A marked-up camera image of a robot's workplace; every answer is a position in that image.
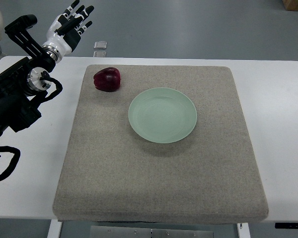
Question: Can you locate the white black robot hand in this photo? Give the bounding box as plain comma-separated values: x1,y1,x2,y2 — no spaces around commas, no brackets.
42,0,94,63

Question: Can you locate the dark red apple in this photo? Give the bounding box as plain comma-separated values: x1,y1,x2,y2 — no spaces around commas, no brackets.
93,67,121,92

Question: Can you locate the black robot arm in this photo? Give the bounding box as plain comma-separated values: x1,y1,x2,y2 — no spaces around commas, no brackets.
0,14,63,137

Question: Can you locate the clear floor plate upper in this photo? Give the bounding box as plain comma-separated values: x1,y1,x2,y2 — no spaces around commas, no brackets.
93,41,107,50

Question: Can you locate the clear floor plate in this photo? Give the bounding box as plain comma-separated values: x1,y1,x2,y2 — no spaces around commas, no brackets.
93,51,107,58
93,41,107,50

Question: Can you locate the clear floor plate lower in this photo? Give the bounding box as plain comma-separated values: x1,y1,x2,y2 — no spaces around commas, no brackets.
93,51,107,58

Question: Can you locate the light green plate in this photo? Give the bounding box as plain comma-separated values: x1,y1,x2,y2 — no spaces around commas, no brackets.
128,87,198,144

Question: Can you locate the beige fabric mat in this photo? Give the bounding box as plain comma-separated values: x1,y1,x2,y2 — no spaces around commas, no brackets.
53,65,269,224

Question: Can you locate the cardboard box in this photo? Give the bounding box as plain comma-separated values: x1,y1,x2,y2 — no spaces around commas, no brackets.
282,0,298,11

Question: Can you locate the black table control panel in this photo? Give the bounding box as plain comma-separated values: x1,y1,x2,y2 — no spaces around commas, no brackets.
275,223,298,230

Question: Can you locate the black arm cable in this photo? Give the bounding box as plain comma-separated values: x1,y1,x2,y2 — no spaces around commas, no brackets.
0,145,21,183

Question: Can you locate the metal table frame bar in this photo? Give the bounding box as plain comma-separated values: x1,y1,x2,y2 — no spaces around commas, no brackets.
89,226,214,238

